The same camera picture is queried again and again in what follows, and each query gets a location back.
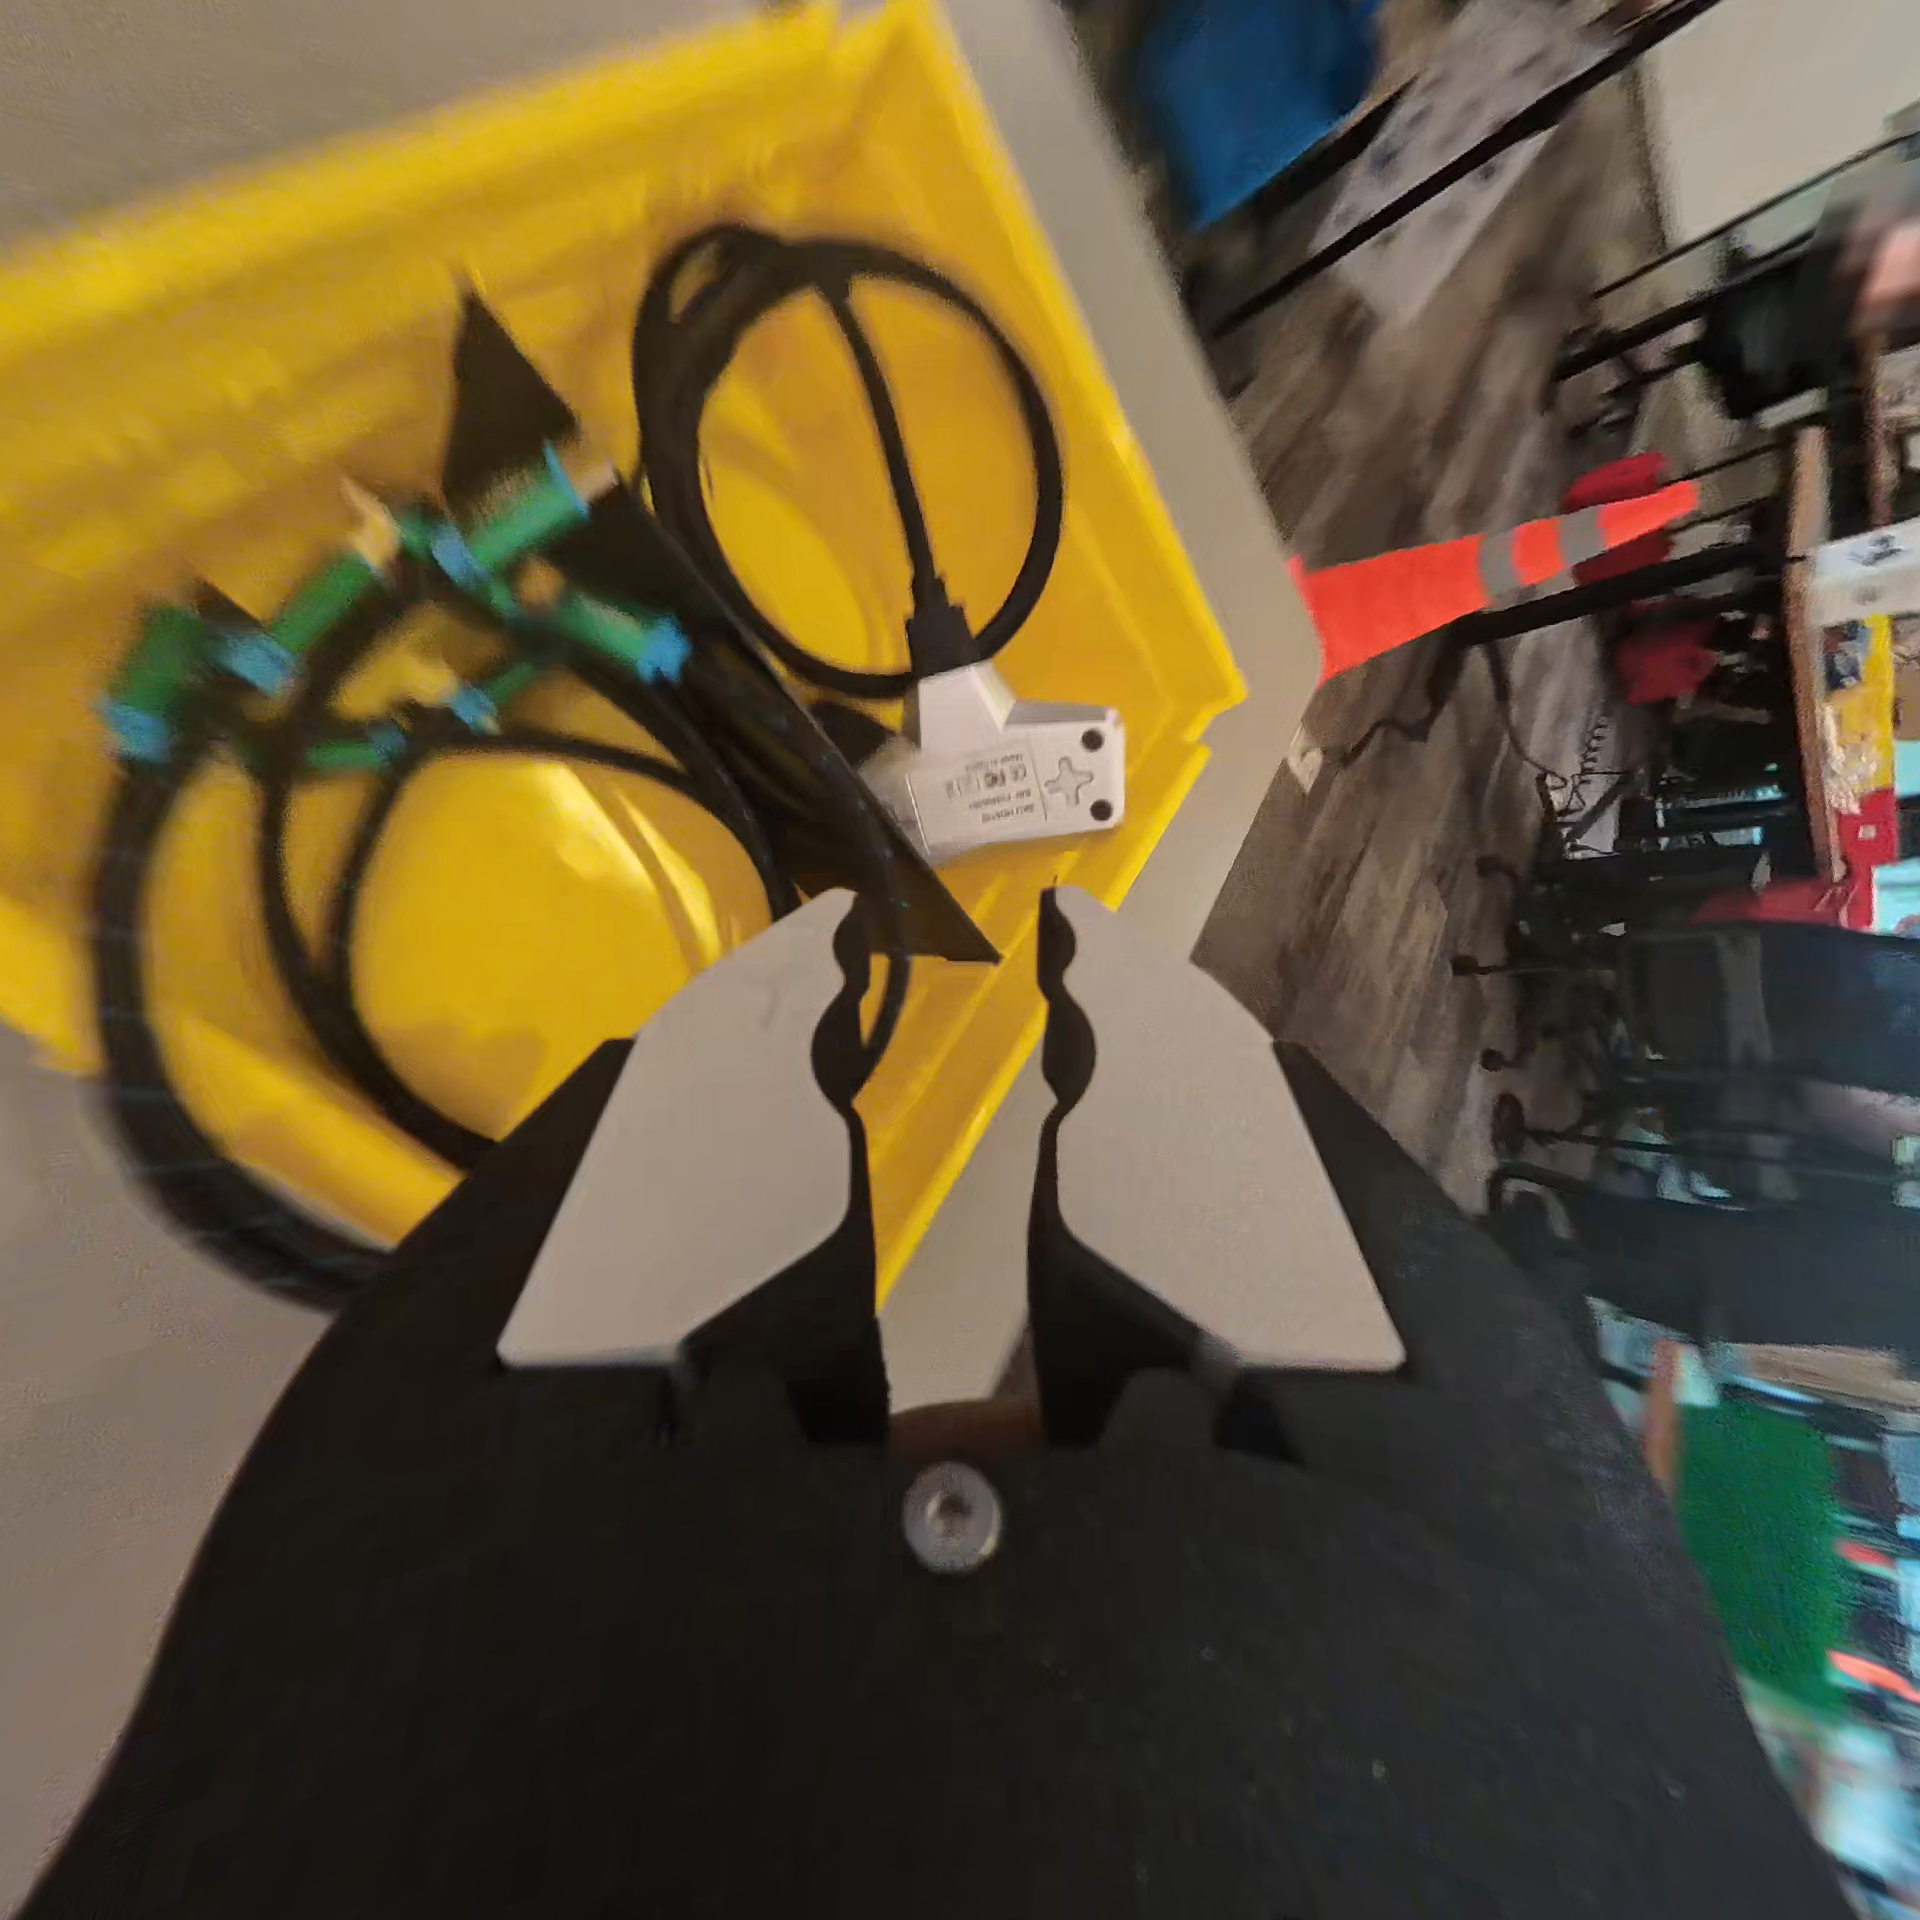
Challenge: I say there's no yellow plastic bin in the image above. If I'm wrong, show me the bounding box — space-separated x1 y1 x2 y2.
0 0 1252 1308

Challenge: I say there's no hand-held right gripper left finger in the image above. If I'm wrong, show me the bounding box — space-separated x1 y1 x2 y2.
494 891 891 1447

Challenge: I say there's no grey desk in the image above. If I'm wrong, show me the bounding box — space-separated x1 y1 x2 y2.
0 0 1331 1862

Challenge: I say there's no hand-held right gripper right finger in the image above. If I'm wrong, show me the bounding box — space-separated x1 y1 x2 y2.
1027 885 1406 1447

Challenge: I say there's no green plastic bin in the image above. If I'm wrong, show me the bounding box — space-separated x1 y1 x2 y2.
1669 1388 1856 1726

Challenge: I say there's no silver adapter with braided cable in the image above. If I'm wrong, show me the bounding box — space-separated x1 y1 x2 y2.
627 223 1133 868

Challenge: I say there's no orange traffic cone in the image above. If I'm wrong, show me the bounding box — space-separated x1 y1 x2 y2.
1286 476 1706 686

